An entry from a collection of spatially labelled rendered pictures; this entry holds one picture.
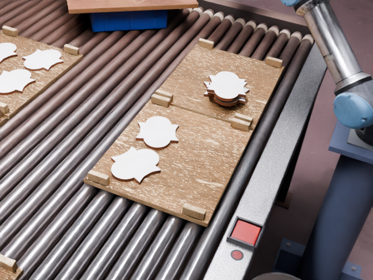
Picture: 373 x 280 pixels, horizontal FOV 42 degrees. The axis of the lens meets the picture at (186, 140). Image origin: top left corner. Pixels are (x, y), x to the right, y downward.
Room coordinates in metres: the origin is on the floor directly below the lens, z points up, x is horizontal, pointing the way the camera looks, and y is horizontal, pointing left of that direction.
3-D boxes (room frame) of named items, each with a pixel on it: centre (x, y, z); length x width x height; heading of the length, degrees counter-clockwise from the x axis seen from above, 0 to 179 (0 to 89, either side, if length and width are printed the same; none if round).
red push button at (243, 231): (0.78, -0.17, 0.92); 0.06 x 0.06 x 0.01; 71
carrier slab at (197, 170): (1.04, 0.03, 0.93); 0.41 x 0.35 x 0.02; 162
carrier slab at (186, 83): (1.44, -0.10, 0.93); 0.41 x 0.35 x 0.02; 162
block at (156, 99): (1.27, 0.09, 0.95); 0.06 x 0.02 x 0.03; 72
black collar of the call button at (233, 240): (0.78, -0.17, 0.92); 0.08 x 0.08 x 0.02; 71
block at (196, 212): (0.81, -0.04, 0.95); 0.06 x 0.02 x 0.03; 72
